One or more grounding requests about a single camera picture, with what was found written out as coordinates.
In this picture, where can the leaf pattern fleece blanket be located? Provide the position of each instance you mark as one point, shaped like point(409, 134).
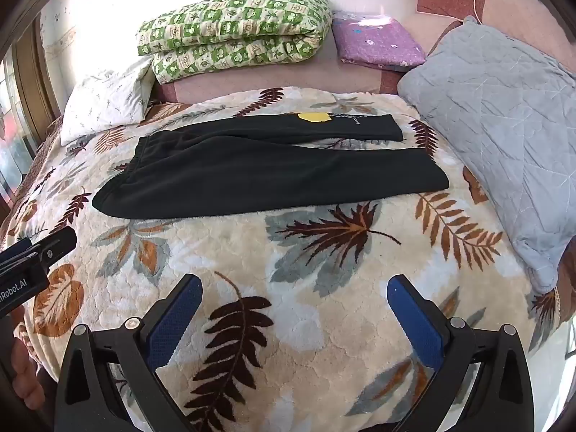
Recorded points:
point(294, 332)

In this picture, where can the wooden window frame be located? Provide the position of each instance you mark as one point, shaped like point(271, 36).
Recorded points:
point(28, 107)

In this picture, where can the white floral pillow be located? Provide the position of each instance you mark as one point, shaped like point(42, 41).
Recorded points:
point(107, 100)

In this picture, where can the person's left hand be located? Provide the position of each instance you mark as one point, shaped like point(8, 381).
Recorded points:
point(26, 383)

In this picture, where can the black pants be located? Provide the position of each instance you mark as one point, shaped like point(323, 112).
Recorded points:
point(264, 163)

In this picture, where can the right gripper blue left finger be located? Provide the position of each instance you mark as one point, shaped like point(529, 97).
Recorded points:
point(87, 398)

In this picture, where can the green checkered folded quilt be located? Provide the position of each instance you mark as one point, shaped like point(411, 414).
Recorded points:
point(214, 35)

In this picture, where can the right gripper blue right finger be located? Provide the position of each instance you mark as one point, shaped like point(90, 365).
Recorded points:
point(501, 398)

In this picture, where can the pink quilted bed sheet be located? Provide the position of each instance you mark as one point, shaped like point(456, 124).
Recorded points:
point(429, 20)

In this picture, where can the grey quilted pillow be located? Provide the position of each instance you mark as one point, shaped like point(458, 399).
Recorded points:
point(508, 112)

